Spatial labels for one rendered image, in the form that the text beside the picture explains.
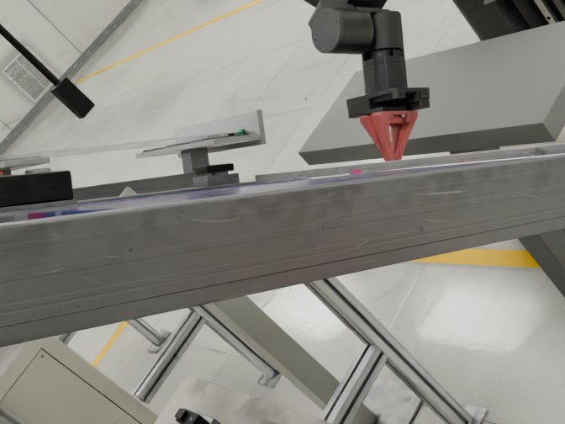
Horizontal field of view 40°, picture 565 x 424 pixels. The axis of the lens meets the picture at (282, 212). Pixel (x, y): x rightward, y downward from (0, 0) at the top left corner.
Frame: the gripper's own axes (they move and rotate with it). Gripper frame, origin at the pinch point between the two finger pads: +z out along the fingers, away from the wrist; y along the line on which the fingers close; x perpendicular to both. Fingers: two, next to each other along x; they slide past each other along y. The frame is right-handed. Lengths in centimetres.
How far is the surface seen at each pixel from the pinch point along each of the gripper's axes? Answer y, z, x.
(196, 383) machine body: -29.0, 30.5, -18.4
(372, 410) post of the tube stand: -63, 55, 42
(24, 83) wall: -774, -142, 171
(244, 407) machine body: -13.9, 31.5, -18.8
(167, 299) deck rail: 38, 8, -52
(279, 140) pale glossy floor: -202, -20, 116
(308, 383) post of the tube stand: -59, 44, 23
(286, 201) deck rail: 38, 3, -43
